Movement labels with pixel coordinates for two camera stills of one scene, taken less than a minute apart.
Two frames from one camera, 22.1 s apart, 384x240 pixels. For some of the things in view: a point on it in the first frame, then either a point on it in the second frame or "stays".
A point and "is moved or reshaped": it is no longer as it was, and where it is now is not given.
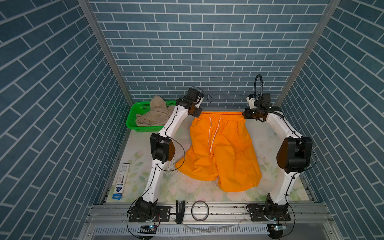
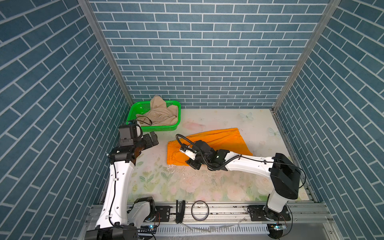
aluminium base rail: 211,221 stays
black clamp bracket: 179,211 stays
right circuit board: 278,227 stays
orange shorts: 220,149 is moved or reshaped
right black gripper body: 253,113 → 198,160
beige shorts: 158,115 stays
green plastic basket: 139,107 stays
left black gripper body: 194,110 → 145,142
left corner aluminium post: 90,12 stays
